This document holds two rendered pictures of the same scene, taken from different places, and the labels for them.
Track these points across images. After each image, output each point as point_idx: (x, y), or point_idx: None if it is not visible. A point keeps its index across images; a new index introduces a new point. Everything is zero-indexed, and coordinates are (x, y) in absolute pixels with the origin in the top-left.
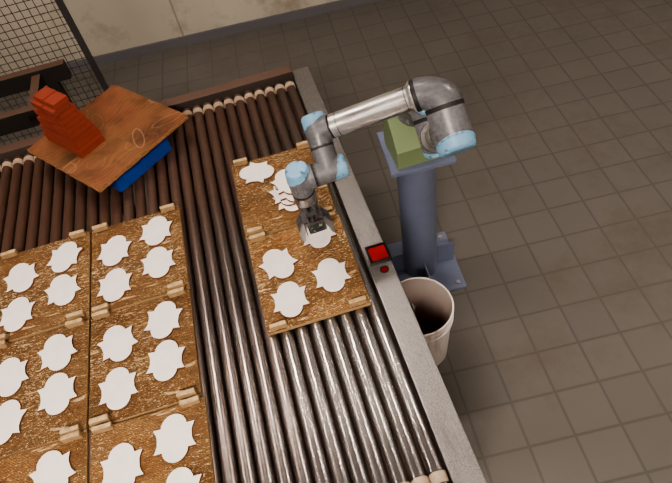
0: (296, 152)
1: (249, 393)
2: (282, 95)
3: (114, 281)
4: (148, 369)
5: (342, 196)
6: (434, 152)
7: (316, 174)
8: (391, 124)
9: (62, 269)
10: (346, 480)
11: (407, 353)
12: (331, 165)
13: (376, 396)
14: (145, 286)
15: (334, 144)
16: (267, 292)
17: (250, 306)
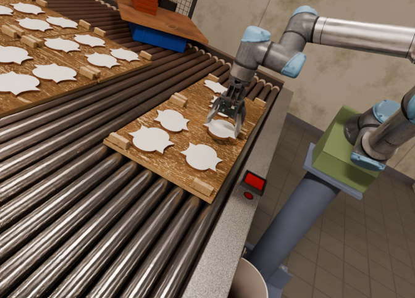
0: (251, 102)
1: (23, 154)
2: (267, 86)
3: (65, 44)
4: None
5: (259, 139)
6: (367, 153)
7: (272, 47)
8: (335, 128)
9: (51, 22)
10: None
11: (201, 273)
12: (290, 51)
13: (119, 278)
14: (76, 59)
15: (278, 120)
16: (142, 124)
17: (119, 121)
